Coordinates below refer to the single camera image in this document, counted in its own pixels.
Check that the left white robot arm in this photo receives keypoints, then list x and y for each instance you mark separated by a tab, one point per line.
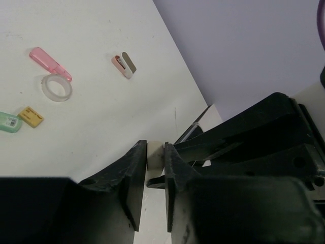
274	138

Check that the yellow binder clip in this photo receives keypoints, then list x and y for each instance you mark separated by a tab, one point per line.
30	116

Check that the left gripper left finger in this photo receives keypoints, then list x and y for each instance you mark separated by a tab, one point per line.
103	208

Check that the brown-top white eraser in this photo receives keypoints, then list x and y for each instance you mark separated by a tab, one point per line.
124	64

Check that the clear tape roll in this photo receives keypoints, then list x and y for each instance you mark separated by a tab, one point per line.
56	88

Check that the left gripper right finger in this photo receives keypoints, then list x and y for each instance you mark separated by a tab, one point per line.
237	209

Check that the beige eraser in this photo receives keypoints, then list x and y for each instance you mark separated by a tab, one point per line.
155	159

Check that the green highlighter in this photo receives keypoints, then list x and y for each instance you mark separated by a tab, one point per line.
10	123

